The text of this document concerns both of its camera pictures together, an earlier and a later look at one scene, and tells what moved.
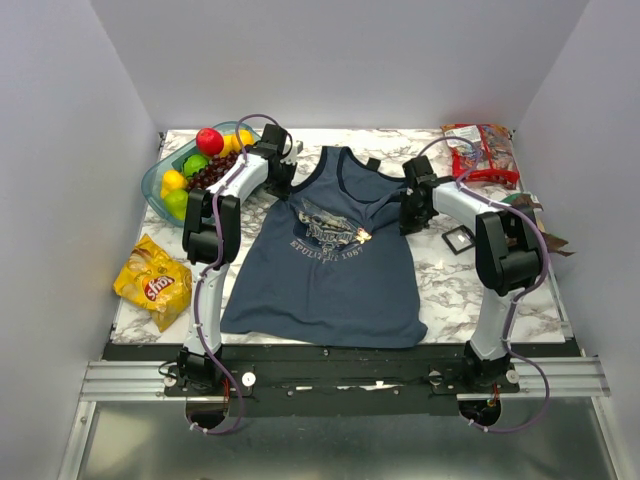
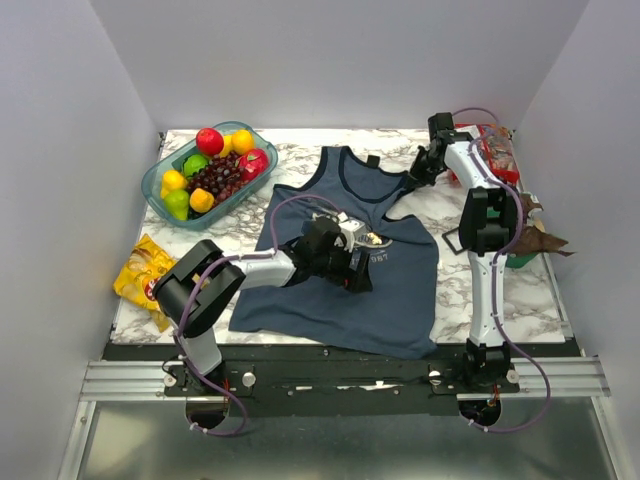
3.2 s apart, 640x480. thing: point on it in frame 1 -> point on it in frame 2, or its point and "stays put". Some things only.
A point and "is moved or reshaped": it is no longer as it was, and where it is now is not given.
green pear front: (176, 202) stays put
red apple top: (209, 142) stays put
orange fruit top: (246, 137) stays put
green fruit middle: (193, 163) stays put
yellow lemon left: (172, 180) stays put
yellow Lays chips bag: (150, 276) stays put
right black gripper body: (411, 217) -> (424, 169)
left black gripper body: (280, 183) -> (334, 266)
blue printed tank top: (330, 265) is moved or reshaped
